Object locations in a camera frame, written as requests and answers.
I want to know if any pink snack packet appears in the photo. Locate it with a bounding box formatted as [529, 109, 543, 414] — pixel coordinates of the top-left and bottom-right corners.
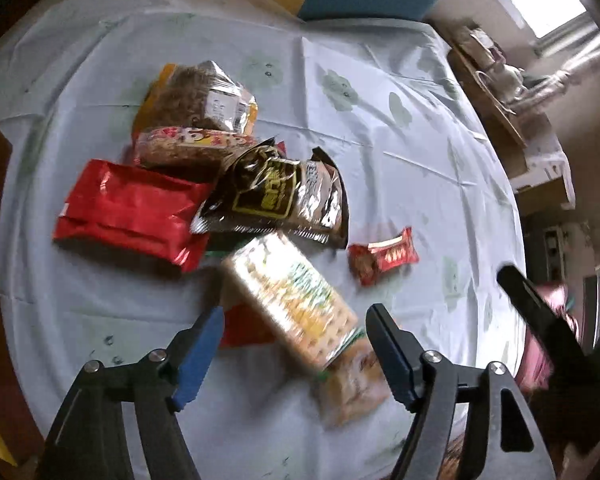
[517, 282, 581, 392]

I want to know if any floral curtain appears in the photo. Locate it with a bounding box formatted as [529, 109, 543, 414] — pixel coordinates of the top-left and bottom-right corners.
[530, 35, 600, 106]

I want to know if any cracker pack with green label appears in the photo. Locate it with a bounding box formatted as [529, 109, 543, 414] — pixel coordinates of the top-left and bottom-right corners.
[220, 231, 366, 373]

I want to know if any red foil snack bag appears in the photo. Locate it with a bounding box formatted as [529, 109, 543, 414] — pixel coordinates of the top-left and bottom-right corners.
[52, 159, 216, 273]

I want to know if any patterned tissue box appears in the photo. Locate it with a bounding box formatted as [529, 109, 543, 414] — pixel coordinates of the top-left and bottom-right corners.
[467, 25, 506, 66]

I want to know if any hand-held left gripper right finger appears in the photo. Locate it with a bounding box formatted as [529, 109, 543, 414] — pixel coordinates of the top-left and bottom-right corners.
[365, 303, 556, 480]

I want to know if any white tablecloth with green clouds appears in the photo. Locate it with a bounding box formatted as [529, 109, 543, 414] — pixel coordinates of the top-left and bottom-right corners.
[0, 0, 531, 480]

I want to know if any dark brown snack bag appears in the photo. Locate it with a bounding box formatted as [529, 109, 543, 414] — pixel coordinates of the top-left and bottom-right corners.
[190, 137, 351, 250]

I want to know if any white dotted chair cover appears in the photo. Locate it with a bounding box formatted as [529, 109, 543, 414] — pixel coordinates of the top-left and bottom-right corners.
[505, 115, 576, 211]

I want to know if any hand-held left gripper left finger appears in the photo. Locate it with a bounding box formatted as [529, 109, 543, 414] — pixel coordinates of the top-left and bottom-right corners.
[35, 305, 226, 480]

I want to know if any orange pastry packet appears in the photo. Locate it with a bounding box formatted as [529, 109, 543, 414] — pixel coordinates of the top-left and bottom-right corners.
[315, 332, 396, 428]

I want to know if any white teapot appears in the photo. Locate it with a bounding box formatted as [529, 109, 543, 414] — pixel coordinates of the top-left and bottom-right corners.
[482, 60, 526, 103]

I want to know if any red and white snack packet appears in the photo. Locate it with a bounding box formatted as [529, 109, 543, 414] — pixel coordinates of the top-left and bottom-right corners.
[132, 126, 261, 171]

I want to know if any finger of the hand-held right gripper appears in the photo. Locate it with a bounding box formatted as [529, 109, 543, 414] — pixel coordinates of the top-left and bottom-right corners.
[496, 265, 588, 376]

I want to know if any small red candy packet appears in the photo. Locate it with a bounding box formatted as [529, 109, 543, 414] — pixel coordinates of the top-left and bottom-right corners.
[347, 226, 421, 287]

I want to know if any clear brown grain snack bag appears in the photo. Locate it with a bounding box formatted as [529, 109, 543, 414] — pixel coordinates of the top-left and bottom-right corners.
[132, 60, 258, 136]

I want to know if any flat red packet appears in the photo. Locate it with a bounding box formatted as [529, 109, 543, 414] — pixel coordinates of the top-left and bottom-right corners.
[219, 302, 281, 348]

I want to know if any wooden side table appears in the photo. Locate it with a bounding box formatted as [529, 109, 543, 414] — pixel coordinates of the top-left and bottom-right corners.
[447, 35, 528, 148]

